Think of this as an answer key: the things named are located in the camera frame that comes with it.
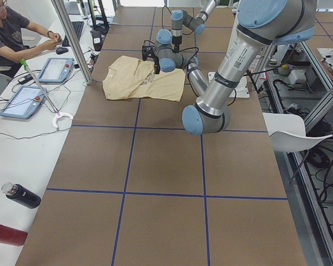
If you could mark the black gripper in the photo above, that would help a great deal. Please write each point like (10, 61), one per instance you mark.
(177, 44)
(157, 68)

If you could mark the cream long-sleeve printed shirt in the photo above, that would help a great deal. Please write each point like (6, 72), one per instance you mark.
(130, 77)

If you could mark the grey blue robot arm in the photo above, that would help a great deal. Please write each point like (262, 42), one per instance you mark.
(260, 23)
(180, 18)

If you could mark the black monitor stand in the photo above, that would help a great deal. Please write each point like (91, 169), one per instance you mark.
(99, 19)

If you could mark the black power adapter box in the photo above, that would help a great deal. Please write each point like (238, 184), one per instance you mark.
(97, 40)

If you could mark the black computer mouse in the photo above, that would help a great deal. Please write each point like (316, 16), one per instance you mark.
(61, 50)

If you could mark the far blue teach pendant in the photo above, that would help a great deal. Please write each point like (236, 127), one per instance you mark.
(56, 70)

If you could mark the blue teach pendant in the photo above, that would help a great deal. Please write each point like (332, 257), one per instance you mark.
(24, 103)
(56, 70)

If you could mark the reach grabber stick tool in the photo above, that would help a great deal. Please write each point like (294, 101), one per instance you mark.
(58, 114)

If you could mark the near blue teach pendant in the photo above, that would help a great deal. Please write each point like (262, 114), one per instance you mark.
(24, 103)

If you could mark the white plastic chair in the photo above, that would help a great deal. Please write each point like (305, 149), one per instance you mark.
(288, 134)

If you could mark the seated person in grey shirt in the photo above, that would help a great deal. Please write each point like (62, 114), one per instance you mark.
(12, 49)

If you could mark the black water bottle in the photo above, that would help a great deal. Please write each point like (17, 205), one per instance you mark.
(21, 195)

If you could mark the red cylinder bottle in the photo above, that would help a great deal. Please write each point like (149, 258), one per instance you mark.
(12, 236)

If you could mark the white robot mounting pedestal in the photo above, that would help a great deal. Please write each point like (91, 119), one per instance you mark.
(241, 91)

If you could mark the aluminium frame post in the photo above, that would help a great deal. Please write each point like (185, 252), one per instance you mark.
(73, 40)

